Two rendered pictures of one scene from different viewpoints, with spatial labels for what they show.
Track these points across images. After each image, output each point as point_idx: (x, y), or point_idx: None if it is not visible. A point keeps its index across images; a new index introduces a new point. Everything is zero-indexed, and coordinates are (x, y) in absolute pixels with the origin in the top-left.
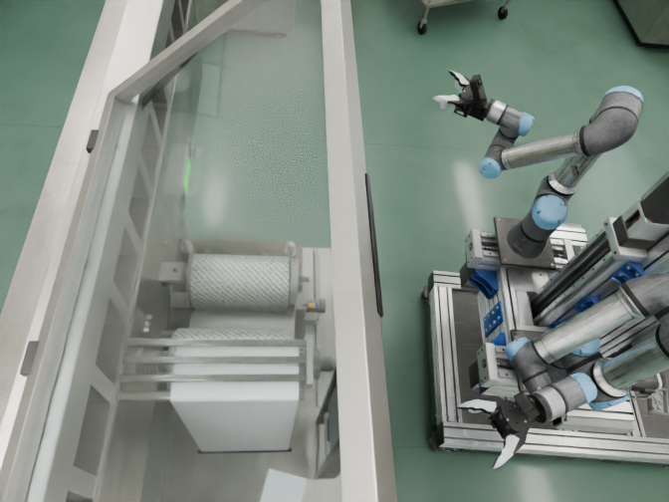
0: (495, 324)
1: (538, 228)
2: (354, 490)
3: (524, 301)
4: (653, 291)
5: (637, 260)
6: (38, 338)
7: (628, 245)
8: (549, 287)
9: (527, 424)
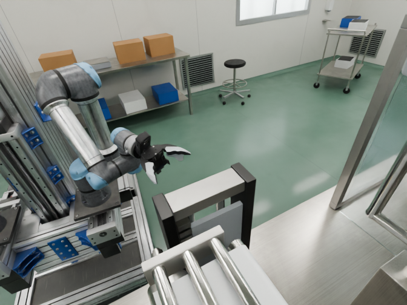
0: (68, 244)
1: None
2: None
3: (48, 224)
4: (49, 87)
5: (20, 128)
6: None
7: (6, 127)
8: (37, 204)
9: (155, 145)
